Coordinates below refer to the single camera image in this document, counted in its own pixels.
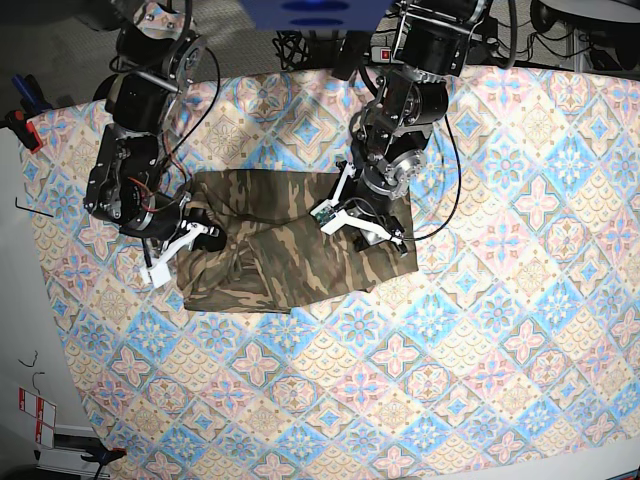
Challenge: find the black support post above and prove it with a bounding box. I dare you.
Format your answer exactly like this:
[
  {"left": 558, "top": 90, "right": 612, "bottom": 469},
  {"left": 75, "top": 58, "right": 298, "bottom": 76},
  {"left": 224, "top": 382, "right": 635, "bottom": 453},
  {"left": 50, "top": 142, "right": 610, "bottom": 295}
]
[{"left": 331, "top": 30, "right": 372, "bottom": 81}]

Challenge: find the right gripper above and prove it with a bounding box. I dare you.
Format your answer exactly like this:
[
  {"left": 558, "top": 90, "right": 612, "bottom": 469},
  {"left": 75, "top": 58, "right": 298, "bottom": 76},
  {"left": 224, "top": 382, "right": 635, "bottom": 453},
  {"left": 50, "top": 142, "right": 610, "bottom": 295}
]
[{"left": 119, "top": 193, "right": 227, "bottom": 288}]

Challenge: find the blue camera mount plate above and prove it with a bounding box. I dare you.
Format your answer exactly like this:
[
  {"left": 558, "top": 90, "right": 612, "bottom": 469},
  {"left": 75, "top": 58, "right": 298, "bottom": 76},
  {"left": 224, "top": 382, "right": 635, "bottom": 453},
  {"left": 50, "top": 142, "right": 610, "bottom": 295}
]
[{"left": 240, "top": 0, "right": 392, "bottom": 31}]

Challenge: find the black hex key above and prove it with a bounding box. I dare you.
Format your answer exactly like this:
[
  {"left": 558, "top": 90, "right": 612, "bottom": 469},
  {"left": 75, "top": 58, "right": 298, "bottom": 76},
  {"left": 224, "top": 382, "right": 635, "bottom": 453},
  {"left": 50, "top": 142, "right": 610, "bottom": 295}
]
[{"left": 14, "top": 197, "right": 55, "bottom": 219}]

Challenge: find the blue orange clamp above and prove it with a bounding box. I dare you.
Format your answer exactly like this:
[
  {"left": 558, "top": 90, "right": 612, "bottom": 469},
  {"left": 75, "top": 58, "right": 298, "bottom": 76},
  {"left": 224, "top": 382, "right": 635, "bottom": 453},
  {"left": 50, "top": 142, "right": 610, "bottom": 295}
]
[{"left": 81, "top": 447, "right": 127, "bottom": 466}]

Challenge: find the camouflage T-shirt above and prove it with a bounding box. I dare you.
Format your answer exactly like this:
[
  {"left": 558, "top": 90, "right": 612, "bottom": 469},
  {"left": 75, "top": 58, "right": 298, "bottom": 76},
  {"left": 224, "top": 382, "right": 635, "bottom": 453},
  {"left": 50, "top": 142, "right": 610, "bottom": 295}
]
[{"left": 177, "top": 170, "right": 418, "bottom": 313}]

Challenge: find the white power strip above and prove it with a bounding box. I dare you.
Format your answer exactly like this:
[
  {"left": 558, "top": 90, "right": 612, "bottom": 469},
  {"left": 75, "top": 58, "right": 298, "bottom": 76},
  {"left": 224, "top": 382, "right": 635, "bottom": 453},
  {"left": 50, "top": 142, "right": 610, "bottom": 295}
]
[{"left": 370, "top": 46, "right": 394, "bottom": 64}]

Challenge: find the red white label card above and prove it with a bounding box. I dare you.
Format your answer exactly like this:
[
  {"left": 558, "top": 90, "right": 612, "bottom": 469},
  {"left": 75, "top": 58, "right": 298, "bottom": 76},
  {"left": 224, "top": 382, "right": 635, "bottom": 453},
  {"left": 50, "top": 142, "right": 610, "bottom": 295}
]
[{"left": 18, "top": 388, "right": 56, "bottom": 449}]

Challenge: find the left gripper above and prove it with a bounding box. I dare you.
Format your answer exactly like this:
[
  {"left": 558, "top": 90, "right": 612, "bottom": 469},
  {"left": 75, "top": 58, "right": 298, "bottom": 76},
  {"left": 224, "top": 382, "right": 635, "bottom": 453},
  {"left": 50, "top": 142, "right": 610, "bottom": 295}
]
[{"left": 309, "top": 161, "right": 406, "bottom": 257}]

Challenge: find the patterned tile tablecloth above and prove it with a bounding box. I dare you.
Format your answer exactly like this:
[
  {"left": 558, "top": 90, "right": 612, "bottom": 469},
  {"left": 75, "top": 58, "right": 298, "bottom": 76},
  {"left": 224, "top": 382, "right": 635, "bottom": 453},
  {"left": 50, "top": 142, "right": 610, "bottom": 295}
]
[{"left": 21, "top": 67, "right": 639, "bottom": 479}]

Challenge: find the red black clamp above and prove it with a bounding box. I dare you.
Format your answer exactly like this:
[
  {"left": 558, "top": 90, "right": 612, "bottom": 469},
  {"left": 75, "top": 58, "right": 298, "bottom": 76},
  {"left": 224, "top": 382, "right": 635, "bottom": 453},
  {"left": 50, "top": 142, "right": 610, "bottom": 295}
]
[{"left": 1, "top": 74, "right": 53, "bottom": 153}]

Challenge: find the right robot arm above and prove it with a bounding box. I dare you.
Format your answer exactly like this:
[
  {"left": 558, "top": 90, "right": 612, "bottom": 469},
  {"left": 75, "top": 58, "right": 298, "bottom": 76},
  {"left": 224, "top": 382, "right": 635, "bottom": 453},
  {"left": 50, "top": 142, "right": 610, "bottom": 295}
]
[{"left": 83, "top": 1, "right": 226, "bottom": 288}]

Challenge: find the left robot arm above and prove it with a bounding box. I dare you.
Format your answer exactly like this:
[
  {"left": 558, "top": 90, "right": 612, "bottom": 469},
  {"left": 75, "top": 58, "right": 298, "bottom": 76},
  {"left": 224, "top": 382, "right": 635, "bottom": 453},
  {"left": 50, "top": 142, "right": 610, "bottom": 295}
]
[{"left": 310, "top": 1, "right": 497, "bottom": 255}]

